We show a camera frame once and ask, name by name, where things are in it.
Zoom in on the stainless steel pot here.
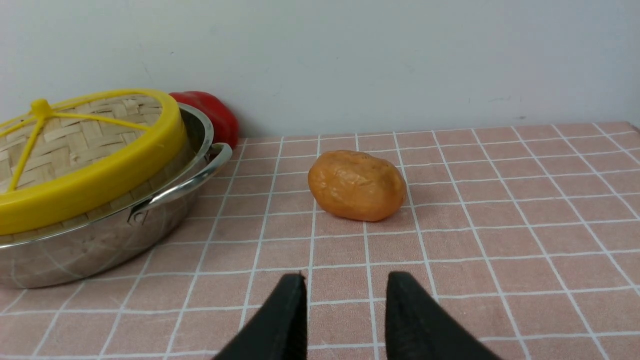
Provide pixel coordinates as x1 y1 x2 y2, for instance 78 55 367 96
0 104 233 289

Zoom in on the orange-brown potato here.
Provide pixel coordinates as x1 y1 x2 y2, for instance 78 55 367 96
307 150 407 223

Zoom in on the yellow bamboo steamer basket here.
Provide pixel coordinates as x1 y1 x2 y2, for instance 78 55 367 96
0 142 197 245

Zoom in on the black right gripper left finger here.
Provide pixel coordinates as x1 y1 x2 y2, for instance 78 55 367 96
214 273 308 360

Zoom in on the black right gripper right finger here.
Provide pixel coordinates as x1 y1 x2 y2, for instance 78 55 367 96
385 271 500 360

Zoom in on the yellow bamboo steamer lid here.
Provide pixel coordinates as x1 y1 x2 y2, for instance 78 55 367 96
0 89 189 235

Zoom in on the red bell pepper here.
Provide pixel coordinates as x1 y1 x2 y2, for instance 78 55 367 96
169 91 240 150

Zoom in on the pink checkered tablecloth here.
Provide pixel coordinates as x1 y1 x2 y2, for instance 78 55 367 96
1 122 640 360

